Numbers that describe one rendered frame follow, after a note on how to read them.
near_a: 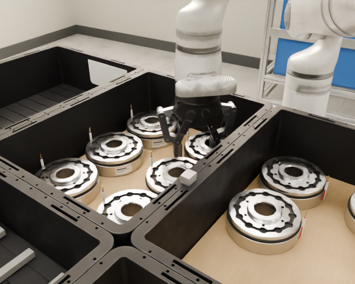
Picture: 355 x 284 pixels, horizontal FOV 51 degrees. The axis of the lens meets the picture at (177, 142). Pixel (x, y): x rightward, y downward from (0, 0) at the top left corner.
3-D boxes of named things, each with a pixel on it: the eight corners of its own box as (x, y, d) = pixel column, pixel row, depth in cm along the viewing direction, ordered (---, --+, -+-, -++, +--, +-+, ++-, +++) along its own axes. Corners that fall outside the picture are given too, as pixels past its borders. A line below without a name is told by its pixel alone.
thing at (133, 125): (149, 108, 81) (149, 106, 81) (187, 121, 76) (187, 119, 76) (116, 127, 74) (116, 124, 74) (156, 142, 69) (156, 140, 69)
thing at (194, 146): (204, 128, 74) (204, 125, 74) (250, 144, 69) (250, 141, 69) (173, 151, 67) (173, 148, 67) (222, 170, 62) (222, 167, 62)
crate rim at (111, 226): (147, 78, 83) (147, 67, 82) (274, 115, 68) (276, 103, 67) (-26, 162, 56) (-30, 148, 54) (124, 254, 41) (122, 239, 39)
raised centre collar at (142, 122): (150, 114, 78) (150, 111, 78) (169, 121, 76) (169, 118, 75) (134, 123, 75) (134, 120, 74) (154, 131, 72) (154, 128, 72)
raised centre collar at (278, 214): (276, 229, 50) (276, 225, 50) (241, 216, 52) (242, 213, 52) (285, 207, 54) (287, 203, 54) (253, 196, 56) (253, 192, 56)
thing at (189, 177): (187, 176, 49) (187, 168, 48) (196, 179, 48) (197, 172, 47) (180, 182, 47) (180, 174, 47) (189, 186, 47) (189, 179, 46)
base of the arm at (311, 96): (287, 129, 91) (297, 61, 83) (325, 141, 86) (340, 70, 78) (270, 145, 85) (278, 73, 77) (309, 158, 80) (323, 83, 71)
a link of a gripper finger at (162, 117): (162, 105, 64) (173, 132, 67) (151, 109, 64) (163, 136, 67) (163, 112, 61) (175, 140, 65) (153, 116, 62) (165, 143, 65)
